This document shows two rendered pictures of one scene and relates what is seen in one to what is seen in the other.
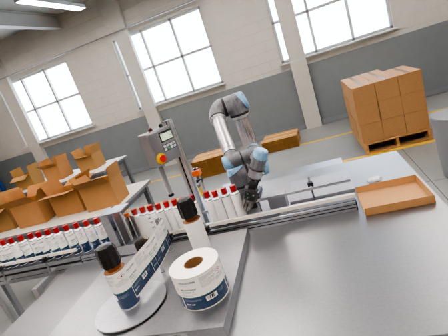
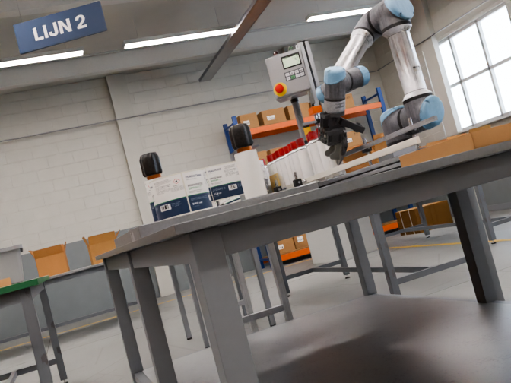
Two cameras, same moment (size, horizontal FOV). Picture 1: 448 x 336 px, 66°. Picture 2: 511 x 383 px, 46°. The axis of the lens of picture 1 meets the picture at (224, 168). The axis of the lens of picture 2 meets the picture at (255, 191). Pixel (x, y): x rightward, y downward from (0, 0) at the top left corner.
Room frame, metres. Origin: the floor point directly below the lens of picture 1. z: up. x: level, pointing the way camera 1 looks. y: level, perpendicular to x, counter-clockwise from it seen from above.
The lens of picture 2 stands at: (0.16, -1.63, 0.80)
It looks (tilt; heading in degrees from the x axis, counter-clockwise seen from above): 3 degrees up; 53
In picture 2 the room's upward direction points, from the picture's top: 15 degrees counter-clockwise
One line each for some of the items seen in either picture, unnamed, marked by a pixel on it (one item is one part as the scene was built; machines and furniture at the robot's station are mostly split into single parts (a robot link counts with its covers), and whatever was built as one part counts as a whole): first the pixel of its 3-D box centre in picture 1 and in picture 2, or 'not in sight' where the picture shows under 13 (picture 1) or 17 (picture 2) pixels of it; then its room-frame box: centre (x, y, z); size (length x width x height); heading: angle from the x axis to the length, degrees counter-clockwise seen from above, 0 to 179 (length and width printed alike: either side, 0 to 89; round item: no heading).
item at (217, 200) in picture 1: (219, 207); (318, 156); (1.77, 0.09, 0.98); 0.05 x 0.05 x 0.20
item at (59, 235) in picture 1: (61, 241); not in sight; (2.08, 1.12, 0.98); 0.05 x 0.05 x 0.20
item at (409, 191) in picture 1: (391, 194); (474, 143); (1.54, -0.74, 0.85); 0.30 x 0.26 x 0.04; 74
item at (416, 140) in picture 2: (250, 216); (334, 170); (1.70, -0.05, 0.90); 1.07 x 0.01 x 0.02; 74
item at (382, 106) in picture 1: (381, 106); not in sight; (4.80, -2.41, 0.45); 1.20 x 0.83 x 0.89; 164
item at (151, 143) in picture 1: (160, 146); (290, 75); (1.93, 0.30, 1.38); 0.17 x 0.10 x 0.19; 129
